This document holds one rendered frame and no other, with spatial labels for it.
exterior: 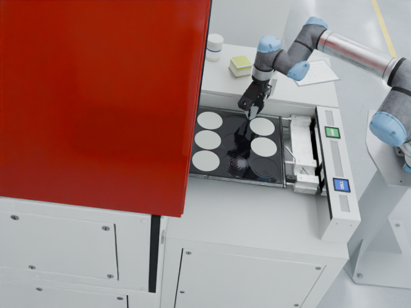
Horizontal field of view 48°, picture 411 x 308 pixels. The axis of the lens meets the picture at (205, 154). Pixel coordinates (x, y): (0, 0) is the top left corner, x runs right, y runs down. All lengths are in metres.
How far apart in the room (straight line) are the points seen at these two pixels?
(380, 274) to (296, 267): 1.07
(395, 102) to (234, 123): 0.64
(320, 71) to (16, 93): 1.46
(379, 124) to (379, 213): 0.94
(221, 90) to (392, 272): 1.44
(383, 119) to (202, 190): 0.67
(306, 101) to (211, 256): 0.74
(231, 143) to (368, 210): 0.88
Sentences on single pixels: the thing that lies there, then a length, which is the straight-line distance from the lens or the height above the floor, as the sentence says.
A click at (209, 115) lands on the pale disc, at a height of 0.90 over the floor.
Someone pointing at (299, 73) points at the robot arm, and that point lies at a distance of 1.59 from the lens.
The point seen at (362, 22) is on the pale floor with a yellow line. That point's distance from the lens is 4.66.
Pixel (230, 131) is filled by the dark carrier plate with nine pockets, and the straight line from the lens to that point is 1.79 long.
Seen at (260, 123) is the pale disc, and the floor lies 0.90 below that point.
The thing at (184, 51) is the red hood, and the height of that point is 1.70.
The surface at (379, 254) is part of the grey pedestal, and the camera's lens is 2.76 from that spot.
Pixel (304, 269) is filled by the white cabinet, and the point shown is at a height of 0.72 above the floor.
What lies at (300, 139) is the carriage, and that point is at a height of 0.88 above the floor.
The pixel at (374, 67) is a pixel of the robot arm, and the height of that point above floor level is 1.33.
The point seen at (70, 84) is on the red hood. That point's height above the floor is 1.60.
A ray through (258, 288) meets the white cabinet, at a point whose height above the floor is 0.54.
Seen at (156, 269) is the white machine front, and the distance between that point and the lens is 1.33.
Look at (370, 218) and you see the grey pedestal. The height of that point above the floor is 0.39.
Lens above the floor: 2.14
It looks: 47 degrees down
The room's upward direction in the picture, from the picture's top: 9 degrees clockwise
